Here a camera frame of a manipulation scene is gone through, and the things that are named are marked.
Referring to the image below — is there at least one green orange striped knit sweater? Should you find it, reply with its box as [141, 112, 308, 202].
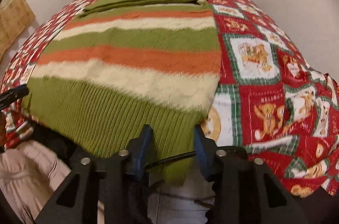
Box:
[21, 0, 222, 186]

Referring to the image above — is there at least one beige cloth pile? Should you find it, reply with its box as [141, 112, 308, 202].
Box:
[0, 139, 105, 224]

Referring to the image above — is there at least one red teddy bear bedspread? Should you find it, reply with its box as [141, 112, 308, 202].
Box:
[1, 0, 338, 198]

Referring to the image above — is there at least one beige side curtain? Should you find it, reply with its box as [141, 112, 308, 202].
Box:
[0, 0, 35, 59]

